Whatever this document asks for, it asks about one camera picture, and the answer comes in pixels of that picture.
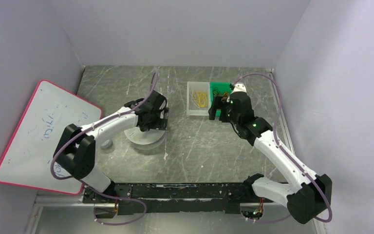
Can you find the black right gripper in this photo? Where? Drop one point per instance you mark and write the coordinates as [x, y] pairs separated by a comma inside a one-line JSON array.
[[218, 105]]

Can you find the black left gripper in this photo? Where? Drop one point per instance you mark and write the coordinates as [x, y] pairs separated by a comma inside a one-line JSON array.
[[156, 122]]

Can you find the green plastic bin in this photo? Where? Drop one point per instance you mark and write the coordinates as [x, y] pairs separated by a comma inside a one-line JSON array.
[[219, 89]]

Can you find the grey perforated cable spool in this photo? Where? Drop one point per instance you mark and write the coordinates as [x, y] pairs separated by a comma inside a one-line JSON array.
[[147, 140]]

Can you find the clear white plastic bin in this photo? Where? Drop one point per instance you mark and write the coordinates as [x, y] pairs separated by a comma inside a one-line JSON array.
[[198, 98]]

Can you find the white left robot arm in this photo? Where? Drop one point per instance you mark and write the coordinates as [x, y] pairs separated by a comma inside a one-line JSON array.
[[75, 151]]

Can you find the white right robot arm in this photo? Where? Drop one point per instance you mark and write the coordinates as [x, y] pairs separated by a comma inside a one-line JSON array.
[[306, 194]]

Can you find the small grey round cap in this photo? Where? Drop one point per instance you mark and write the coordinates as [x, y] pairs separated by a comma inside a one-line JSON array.
[[107, 144]]

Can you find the pink framed whiteboard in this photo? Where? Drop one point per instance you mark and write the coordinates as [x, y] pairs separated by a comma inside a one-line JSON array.
[[27, 158]]

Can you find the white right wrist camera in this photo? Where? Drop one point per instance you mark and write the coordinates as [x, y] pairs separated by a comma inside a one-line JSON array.
[[238, 87]]

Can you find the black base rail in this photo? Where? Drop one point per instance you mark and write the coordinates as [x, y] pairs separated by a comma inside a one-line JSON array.
[[230, 198]]

